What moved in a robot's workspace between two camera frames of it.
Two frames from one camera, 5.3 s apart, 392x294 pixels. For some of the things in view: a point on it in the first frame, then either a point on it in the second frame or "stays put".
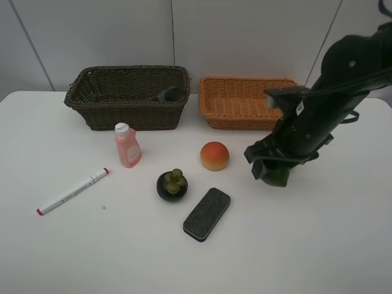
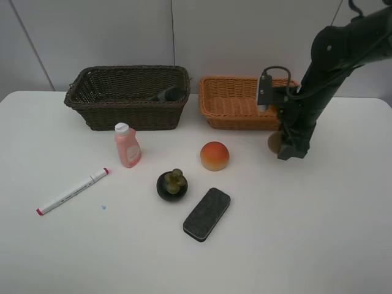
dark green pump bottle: [171, 94] stays put
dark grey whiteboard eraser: [207, 215] stays put
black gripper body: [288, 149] to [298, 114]
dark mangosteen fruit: [173, 185] stays put
